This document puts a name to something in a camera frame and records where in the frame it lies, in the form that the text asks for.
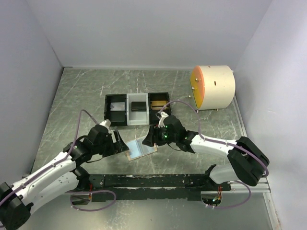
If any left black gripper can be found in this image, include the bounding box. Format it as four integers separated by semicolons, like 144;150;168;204
93;129;129;157

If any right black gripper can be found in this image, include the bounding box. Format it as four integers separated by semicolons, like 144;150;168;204
142;123;177;147

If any tan leather card holder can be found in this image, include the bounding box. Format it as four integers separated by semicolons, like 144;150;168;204
126;136;158;161

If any three-compartment black white tray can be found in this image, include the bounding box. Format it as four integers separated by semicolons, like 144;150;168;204
104;92;170;127

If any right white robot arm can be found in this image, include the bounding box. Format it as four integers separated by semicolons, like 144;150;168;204
142;112;270;191

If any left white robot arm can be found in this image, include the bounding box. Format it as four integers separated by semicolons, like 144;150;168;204
0;125;129;230

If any gold card in tray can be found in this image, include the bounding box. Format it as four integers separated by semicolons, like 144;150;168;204
150;100;167;110

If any black card in tray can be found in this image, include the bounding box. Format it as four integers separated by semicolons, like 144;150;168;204
131;101;147;112

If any silver card in tray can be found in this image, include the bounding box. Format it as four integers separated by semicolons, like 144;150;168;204
110;102;125;112

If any cream drum with orange face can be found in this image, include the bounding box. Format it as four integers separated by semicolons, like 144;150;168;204
189;65;236;110

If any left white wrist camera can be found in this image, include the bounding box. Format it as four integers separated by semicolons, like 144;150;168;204
99;119;111;129

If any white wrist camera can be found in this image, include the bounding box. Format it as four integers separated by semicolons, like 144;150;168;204
156;112;168;128
99;119;111;129

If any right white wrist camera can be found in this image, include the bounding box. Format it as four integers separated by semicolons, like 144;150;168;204
156;112;168;128

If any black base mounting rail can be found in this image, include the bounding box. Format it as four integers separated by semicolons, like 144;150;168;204
59;173;232;203

